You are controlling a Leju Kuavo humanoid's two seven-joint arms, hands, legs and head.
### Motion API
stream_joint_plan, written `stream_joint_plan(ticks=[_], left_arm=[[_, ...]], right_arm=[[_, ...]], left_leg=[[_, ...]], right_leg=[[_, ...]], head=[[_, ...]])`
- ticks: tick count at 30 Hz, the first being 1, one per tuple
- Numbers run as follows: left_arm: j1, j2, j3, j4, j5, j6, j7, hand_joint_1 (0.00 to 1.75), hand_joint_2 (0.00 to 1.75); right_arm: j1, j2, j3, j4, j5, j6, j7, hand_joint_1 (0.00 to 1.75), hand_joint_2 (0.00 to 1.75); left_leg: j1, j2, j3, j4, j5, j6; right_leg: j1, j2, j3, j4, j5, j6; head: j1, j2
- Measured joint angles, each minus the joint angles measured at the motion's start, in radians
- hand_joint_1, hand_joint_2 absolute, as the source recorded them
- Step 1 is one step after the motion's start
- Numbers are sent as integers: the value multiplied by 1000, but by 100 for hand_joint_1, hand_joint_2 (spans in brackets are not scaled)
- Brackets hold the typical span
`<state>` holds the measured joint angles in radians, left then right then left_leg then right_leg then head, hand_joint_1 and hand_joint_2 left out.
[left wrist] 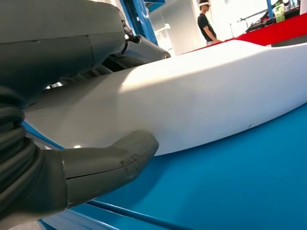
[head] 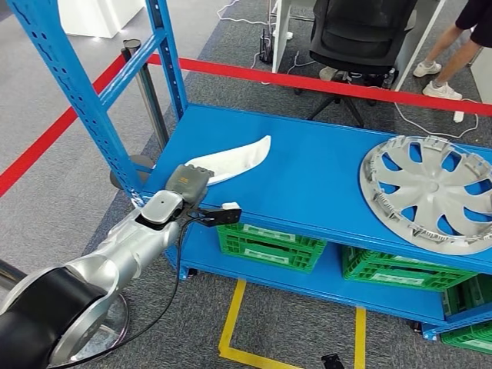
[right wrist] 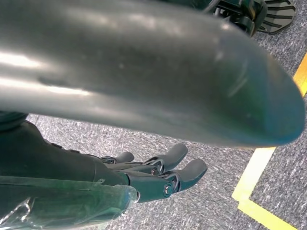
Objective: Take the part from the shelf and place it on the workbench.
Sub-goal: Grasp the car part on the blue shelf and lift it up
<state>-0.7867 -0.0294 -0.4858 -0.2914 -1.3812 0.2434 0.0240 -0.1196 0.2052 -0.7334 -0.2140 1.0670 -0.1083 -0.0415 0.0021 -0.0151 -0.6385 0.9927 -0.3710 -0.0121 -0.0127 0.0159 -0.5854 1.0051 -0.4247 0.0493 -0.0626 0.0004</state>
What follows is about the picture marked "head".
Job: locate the black office chair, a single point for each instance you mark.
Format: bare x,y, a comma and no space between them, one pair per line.
361,35

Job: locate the clear plastic bottle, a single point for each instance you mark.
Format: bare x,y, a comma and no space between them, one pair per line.
388,80

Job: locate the white plinth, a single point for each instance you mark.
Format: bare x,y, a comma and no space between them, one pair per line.
96,18

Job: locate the white power strip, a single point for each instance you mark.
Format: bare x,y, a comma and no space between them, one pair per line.
459,117

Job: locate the black pole with round base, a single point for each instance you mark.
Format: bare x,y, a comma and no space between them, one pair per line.
121,175

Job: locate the white plastic part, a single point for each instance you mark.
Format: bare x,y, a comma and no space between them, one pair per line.
238,158

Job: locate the blue metal shelf rack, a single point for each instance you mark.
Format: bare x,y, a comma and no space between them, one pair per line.
307,173

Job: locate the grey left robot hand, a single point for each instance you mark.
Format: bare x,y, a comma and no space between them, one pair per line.
190,183

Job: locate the red barrier belt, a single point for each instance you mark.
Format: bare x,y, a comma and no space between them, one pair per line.
307,82
38,147

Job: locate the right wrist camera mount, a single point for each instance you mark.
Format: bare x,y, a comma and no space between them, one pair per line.
332,361

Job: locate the silver wheel hubcap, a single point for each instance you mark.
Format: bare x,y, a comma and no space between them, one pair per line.
426,198

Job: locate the white furniture panel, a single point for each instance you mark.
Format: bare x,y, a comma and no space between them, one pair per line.
484,76

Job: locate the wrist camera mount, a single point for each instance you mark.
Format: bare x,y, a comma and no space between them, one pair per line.
332,361
222,216

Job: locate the white plug adapter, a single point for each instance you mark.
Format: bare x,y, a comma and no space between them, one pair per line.
289,35

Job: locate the person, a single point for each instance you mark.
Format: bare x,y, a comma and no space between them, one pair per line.
442,91
327,74

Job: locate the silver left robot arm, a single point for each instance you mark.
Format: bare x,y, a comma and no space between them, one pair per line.
130,244

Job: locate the black floor device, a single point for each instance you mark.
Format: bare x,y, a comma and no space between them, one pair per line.
265,51

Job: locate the green plastic crate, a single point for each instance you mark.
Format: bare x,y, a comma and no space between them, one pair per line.
230,244
472,341
358,267

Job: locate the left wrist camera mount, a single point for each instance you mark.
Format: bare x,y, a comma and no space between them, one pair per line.
222,216

